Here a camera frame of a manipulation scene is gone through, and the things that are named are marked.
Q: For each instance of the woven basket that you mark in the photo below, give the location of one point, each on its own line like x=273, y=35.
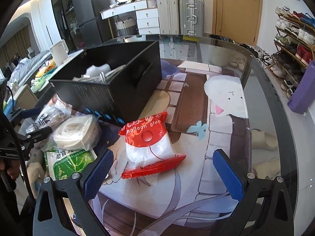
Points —
x=126, y=27

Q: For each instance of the pile of snack bags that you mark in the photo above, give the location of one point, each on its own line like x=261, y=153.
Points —
x=45, y=71

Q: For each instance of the silver suitcase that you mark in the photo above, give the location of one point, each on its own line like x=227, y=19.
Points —
x=192, y=17

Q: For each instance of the black glass wardrobe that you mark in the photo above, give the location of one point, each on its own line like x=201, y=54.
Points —
x=60, y=12

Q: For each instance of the black cardboard box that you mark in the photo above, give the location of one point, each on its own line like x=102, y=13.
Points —
x=98, y=98

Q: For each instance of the red and white packet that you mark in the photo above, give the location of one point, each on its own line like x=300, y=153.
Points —
x=147, y=150

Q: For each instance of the black refrigerator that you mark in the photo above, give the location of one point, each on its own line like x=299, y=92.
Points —
x=86, y=17

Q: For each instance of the beige curtain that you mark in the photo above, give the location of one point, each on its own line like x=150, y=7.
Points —
x=19, y=44

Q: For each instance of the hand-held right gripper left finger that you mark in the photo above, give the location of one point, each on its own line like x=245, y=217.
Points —
x=98, y=174

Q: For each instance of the bed with grey duvet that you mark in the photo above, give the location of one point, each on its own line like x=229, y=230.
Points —
x=27, y=66

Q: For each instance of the shoe rack with shoes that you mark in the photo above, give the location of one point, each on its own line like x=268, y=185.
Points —
x=292, y=44

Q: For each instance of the green and white packet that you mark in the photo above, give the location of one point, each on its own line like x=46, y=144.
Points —
x=66, y=162

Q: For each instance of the white electric kettle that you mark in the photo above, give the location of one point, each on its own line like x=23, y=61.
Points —
x=59, y=51

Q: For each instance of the beige slipper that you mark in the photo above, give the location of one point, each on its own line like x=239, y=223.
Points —
x=264, y=139
x=268, y=167

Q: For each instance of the white desk with drawers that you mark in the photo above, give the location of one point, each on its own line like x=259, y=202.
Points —
x=145, y=14

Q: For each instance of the wooden door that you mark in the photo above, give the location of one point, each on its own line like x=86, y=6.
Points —
x=236, y=12

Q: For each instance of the clear printed plastic bag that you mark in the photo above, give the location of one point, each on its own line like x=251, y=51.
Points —
x=49, y=115

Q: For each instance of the printed rug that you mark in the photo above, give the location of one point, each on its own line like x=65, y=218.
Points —
x=196, y=118

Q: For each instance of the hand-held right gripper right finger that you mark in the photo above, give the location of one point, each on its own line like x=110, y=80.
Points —
x=228, y=174

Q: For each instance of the white trash bin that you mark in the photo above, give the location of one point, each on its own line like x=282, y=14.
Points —
x=219, y=54

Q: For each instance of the white suitcase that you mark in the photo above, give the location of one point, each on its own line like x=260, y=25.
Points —
x=168, y=14

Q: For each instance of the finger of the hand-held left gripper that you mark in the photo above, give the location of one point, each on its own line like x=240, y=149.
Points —
x=37, y=134
x=27, y=114

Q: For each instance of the white plastic bag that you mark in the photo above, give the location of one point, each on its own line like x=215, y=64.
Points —
x=98, y=69

